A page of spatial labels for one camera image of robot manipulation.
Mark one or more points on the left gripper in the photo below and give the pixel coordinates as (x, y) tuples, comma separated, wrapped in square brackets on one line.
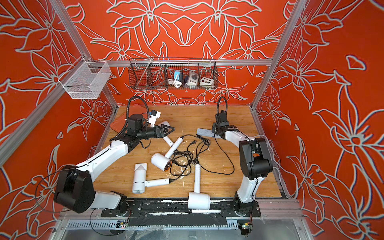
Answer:
[(162, 133)]

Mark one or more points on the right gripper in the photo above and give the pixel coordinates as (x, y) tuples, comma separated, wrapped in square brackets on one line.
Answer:
[(214, 127)]

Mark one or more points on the white power strip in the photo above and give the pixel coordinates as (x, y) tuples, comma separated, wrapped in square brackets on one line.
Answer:
[(205, 133)]

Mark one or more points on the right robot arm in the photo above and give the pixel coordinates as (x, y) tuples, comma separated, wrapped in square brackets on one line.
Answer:
[(255, 160)]

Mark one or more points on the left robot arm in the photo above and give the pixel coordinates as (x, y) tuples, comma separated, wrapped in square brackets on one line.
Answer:
[(75, 186)]

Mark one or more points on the white hair dryer back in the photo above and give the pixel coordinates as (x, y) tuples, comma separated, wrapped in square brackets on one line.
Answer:
[(166, 138)]

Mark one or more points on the white hair dryer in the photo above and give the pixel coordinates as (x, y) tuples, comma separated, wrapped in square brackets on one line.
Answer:
[(140, 183), (196, 199), (164, 162), (166, 138)]

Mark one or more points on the white hair dryer middle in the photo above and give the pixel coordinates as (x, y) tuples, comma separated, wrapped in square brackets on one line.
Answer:
[(164, 162)]

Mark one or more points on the white socket cube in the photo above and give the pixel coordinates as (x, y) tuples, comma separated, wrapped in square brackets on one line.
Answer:
[(206, 82)]

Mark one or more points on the blue small box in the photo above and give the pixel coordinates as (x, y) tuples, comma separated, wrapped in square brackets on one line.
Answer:
[(178, 76)]

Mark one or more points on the white adapter box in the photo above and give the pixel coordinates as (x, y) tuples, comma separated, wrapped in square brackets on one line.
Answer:
[(193, 79)]

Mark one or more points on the orange plastic tool case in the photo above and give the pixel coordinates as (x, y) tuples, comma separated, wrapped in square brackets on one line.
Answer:
[(119, 122)]

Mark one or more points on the white hair dryer front left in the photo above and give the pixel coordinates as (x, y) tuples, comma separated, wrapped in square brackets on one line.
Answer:
[(140, 183)]

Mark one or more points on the white hair dryer front right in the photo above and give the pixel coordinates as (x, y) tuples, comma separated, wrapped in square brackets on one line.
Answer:
[(196, 199)]

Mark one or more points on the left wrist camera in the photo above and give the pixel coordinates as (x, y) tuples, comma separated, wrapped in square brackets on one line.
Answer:
[(154, 115)]

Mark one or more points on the black wire wall basket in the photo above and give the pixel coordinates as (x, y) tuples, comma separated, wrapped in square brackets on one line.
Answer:
[(158, 73)]

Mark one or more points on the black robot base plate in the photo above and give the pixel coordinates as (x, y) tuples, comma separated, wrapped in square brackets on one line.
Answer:
[(224, 207)]

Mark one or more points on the clear plastic wall bin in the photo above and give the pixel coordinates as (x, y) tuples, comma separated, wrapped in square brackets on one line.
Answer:
[(85, 80)]

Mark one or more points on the aluminium frame post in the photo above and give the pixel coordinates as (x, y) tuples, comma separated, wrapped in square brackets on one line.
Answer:
[(71, 29)]

